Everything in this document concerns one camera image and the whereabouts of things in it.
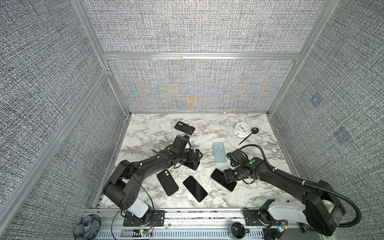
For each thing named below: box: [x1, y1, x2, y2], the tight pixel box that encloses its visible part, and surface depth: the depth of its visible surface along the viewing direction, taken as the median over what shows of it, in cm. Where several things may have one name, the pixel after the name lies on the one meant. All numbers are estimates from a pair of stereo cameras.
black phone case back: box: [174, 121, 196, 135], surface depth 113 cm
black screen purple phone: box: [211, 168, 237, 192], surface depth 85 cm
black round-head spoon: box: [238, 127, 259, 145], surface depth 108 cm
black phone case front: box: [157, 169, 179, 196], surface depth 87 cm
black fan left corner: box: [74, 214, 102, 240], surface depth 70 cm
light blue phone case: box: [212, 142, 227, 163], surface depth 102 cm
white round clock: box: [233, 122, 251, 139], surface depth 106 cm
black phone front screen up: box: [183, 175, 208, 203], surface depth 86 cm
